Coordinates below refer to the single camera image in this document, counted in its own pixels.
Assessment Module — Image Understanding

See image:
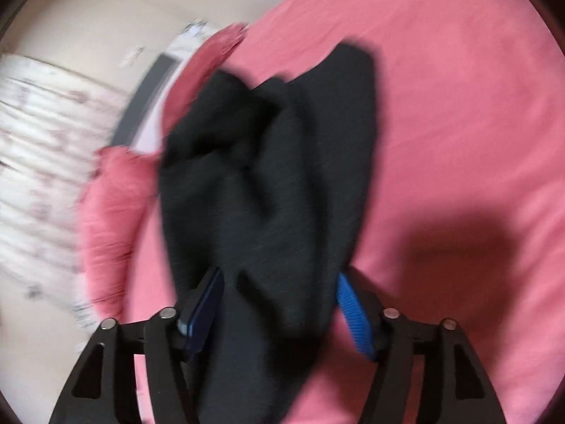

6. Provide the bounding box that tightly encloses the white wall socket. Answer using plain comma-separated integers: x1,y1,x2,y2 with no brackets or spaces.
120,46,147,68

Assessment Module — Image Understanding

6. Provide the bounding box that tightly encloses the black sweater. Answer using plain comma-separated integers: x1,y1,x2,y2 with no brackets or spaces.
158,43,379,424

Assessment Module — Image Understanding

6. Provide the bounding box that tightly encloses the white printed curtain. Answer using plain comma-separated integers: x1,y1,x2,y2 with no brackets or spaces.
0,53,134,333

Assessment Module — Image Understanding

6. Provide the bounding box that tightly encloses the pink bed blanket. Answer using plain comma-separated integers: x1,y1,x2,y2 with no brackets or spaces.
124,0,565,424

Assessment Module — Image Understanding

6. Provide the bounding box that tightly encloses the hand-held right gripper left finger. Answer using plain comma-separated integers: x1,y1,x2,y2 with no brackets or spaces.
48,266,226,424

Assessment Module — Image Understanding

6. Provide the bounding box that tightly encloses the small pink pillow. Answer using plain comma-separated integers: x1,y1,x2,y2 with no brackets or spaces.
161,23,251,143

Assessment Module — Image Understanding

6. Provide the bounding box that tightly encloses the white floral panel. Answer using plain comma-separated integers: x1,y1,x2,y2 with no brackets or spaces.
170,18,222,54

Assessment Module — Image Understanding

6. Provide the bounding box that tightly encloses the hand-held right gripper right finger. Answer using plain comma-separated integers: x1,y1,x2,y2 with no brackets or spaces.
337,273,508,424

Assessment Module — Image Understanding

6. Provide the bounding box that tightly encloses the large pink pillow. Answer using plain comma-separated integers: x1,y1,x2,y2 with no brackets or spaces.
79,145,165,319

